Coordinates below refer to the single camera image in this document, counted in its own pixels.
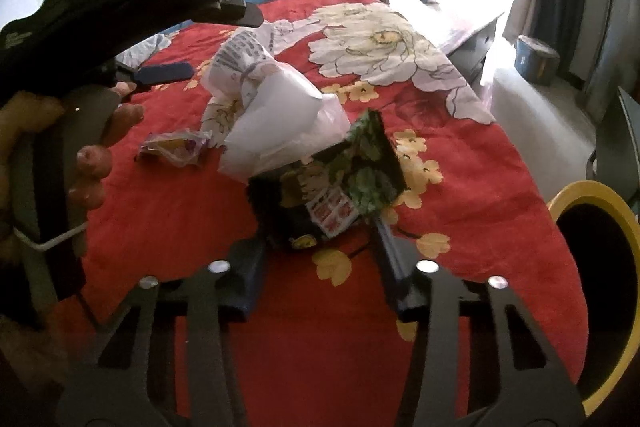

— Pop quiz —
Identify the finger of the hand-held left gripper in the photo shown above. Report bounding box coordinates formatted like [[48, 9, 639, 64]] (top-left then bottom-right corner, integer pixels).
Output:
[[192, 0, 263, 28], [112, 62, 194, 92]]

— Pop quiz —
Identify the person's left hand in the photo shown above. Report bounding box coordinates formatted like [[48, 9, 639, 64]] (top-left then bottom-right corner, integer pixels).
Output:
[[0, 94, 146, 233]]

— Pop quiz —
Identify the red floral blanket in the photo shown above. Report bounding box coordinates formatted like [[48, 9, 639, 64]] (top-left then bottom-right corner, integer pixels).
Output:
[[47, 0, 591, 427]]

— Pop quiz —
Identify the person's left forearm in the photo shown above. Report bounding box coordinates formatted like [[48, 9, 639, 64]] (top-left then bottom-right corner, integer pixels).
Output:
[[0, 317, 98, 427]]

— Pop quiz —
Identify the pale coffee table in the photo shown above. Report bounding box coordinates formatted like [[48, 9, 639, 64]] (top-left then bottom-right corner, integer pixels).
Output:
[[385, 0, 506, 85]]

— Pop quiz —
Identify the yellow rimmed black bin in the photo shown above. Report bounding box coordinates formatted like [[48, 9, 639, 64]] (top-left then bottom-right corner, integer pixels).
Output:
[[547, 181, 640, 418]]

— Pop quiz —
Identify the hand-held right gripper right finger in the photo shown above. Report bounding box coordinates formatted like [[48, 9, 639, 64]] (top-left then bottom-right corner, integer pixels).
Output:
[[372, 214, 586, 427]]

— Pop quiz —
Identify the white printed plastic packet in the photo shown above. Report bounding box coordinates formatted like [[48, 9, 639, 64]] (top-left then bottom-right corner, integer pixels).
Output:
[[200, 24, 281, 132]]

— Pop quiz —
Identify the purple yellow snack packet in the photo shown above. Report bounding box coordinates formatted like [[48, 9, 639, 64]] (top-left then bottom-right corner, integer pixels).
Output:
[[137, 129, 213, 168]]

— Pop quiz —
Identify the white translucent plastic bag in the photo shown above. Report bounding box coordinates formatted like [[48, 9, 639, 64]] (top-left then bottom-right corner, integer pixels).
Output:
[[218, 62, 351, 182]]

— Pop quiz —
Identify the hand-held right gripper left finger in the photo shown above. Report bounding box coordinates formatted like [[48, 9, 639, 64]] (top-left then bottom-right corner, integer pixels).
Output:
[[55, 239, 268, 427]]

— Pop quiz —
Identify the grey chair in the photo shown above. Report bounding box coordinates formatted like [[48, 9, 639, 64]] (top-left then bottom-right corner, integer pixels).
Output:
[[587, 87, 640, 188]]

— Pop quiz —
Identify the pale green floral cloth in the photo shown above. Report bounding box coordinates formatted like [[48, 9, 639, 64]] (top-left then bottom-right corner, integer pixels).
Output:
[[120, 34, 168, 68]]

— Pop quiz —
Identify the dark green snack packet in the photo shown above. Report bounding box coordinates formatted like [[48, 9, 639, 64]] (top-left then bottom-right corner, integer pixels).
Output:
[[247, 109, 408, 250]]

